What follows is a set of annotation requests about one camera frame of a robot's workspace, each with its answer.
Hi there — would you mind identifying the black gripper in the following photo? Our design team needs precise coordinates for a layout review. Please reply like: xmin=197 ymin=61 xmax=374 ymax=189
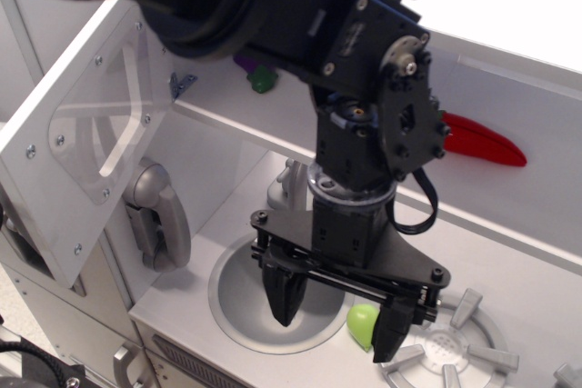
xmin=251 ymin=186 xmax=450 ymax=363

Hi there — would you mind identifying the white microwave door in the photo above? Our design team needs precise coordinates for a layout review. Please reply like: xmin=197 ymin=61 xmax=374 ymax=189
xmin=1 ymin=0 xmax=173 ymax=288

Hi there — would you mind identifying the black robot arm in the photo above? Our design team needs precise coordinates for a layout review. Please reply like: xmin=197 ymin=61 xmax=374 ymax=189
xmin=135 ymin=0 xmax=450 ymax=363

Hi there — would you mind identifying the green toy pear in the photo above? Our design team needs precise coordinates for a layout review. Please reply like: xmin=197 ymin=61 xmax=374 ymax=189
xmin=346 ymin=303 xmax=380 ymax=352

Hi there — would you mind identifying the round grey sink basin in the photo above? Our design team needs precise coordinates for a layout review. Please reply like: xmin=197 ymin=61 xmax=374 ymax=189
xmin=207 ymin=231 xmax=356 ymax=355

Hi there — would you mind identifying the grey toy faucet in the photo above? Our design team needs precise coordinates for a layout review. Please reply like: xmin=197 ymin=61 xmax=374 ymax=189
xmin=267 ymin=158 xmax=307 ymax=211

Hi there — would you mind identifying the grey toy stove burner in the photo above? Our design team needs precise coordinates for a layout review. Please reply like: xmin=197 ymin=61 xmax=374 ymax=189
xmin=379 ymin=288 xmax=519 ymax=387

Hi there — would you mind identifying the grey toy telephone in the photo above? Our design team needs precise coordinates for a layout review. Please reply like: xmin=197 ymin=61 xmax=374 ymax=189
xmin=123 ymin=158 xmax=191 ymax=273

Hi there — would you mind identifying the red toy chili pepper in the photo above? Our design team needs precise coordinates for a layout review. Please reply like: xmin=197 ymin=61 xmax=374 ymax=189
xmin=440 ymin=111 xmax=527 ymax=167

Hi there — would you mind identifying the purple green toy eggplant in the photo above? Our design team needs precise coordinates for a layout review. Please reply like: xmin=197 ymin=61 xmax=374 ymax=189
xmin=233 ymin=55 xmax=278 ymax=94

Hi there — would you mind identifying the white toy kitchen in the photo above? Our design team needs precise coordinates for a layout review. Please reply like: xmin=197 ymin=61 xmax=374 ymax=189
xmin=1 ymin=0 xmax=581 ymax=387

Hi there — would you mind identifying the black cable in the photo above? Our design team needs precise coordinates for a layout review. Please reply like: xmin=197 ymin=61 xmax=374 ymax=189
xmin=388 ymin=167 xmax=438 ymax=235

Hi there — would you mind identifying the grey oven door handle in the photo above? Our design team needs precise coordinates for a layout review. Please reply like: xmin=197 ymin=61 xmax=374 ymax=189
xmin=113 ymin=346 xmax=144 ymax=388

